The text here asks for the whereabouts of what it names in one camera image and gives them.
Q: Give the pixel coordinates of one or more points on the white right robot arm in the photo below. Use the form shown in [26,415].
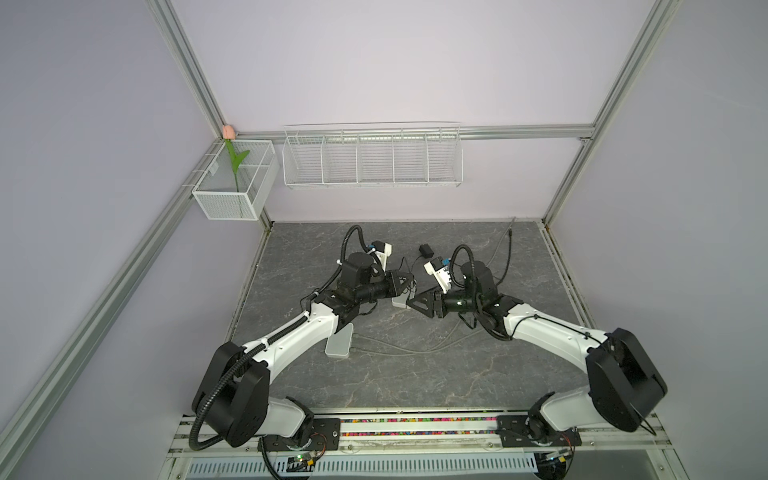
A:
[624,386]

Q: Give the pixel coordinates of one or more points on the black power adapter small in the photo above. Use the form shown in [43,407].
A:
[425,253]

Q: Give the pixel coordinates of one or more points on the aluminium frame rail right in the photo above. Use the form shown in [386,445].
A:
[576,288]

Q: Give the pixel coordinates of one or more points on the grey ethernet cable curved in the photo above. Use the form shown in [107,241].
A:
[503,248]

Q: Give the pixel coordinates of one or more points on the front aluminium rail base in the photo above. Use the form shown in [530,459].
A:
[432,444]

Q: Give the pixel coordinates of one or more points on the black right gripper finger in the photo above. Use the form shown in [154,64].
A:
[424,307]
[427,295]

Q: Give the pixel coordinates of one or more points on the white mesh basket small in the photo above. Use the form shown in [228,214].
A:
[215,190]

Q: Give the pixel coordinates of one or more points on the artificial pink tulip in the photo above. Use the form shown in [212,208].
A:
[236,157]

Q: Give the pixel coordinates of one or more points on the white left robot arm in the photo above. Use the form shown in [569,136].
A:
[233,403]

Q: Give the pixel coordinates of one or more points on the white network switch box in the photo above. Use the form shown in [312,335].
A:
[400,301]

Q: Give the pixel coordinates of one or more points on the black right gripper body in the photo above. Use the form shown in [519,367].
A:
[457,302]

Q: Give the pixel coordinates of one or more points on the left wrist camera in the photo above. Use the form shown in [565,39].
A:
[382,252]

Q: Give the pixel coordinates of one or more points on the white wire basket long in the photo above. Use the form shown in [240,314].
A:
[384,154]

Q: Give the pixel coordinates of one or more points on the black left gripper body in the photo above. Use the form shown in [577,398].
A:
[376,290]

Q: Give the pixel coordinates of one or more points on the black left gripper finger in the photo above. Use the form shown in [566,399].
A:
[402,278]
[406,293]

